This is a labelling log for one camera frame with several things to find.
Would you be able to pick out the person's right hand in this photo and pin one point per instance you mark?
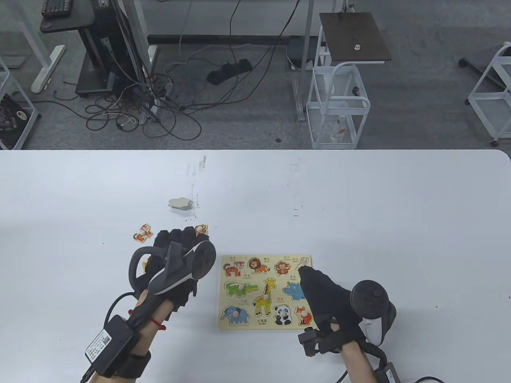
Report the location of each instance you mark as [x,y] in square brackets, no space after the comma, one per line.
[323,295]

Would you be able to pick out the person's left hand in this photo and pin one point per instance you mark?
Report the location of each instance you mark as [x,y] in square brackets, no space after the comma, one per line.
[175,239]

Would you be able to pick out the monkey puzzle piece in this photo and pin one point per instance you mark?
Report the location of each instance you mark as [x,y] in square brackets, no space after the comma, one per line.
[201,228]

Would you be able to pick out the fox puzzle piece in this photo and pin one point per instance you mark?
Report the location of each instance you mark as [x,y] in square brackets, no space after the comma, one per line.
[305,316]

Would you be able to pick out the tiger puzzle piece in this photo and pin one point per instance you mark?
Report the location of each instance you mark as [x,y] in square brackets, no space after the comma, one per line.
[142,233]

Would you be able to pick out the plain wooden puzzle piece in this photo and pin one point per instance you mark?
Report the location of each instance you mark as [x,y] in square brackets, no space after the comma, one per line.
[179,203]
[235,315]

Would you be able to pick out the rabbit puzzle piece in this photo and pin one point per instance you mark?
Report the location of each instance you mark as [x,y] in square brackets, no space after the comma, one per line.
[304,261]

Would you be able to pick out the lion puzzle piece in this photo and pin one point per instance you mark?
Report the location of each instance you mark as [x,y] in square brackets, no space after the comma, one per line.
[145,266]

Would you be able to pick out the panda puzzle piece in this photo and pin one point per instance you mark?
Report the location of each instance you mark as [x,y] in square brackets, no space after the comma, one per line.
[282,315]

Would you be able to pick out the wooden animal puzzle frame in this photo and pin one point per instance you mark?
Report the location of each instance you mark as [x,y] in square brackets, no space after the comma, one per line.
[275,259]

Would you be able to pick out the giraffe puzzle piece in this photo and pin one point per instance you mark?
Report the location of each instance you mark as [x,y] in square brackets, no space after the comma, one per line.
[263,299]

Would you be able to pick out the green crocodile puzzle piece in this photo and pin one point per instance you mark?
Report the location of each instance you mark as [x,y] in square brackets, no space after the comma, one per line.
[239,289]

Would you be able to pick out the person's left forearm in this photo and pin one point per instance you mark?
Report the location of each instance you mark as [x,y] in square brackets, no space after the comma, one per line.
[151,311]

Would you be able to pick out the person's right forearm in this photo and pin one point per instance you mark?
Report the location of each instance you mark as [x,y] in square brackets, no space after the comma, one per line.
[357,363]

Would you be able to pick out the black forearm box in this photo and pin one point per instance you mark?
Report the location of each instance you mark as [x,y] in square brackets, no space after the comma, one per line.
[389,373]
[107,343]

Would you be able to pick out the black grey hand controller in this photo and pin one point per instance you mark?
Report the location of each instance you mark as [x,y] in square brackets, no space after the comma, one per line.
[171,271]
[369,299]

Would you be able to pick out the white power strip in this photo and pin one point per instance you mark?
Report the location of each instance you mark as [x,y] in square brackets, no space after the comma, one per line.
[148,112]

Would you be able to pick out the clear spray bottle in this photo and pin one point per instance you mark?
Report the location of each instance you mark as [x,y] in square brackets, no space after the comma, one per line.
[339,129]

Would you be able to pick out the black power strip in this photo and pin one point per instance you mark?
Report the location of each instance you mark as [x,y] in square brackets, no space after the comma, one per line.
[227,72]

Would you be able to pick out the white metal trolley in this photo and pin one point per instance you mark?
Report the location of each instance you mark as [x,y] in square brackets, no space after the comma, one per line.
[319,107]
[35,115]
[505,48]

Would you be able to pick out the dark patterned bag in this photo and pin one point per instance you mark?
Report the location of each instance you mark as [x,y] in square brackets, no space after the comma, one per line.
[10,123]

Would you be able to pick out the white desk leg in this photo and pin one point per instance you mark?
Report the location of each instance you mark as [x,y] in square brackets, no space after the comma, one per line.
[136,24]
[308,32]
[50,66]

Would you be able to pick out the black rolling computer stand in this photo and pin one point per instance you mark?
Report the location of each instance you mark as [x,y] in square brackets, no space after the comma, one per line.
[68,18]

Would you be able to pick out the black keyboard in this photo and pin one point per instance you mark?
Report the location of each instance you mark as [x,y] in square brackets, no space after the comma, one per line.
[56,7]

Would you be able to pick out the dark brown board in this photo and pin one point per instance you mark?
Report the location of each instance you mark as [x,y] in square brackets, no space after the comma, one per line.
[351,32]

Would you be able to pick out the black chair leg with caster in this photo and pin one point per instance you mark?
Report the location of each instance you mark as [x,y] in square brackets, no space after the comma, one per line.
[463,62]

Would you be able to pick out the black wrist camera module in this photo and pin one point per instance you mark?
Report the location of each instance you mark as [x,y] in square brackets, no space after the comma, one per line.
[311,339]

